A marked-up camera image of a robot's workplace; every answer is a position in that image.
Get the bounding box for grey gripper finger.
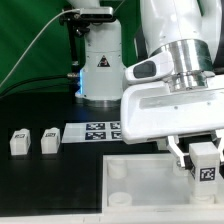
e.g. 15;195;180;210
215;129;224;163

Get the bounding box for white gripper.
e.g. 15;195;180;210
120;52;224;168

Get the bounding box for white square tabletop tray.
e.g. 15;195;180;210
102;154;224;213

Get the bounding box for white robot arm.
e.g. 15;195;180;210
68;0;224;169

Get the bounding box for white marker sheet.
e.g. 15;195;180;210
62;121;122;143

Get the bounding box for black cable pair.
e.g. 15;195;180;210
0;73;81;100

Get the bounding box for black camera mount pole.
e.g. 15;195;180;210
59;13;90;70

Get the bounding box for grey depth camera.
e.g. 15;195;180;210
80;7;113;19

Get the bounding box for white camera cable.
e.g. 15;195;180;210
0;8;82;90

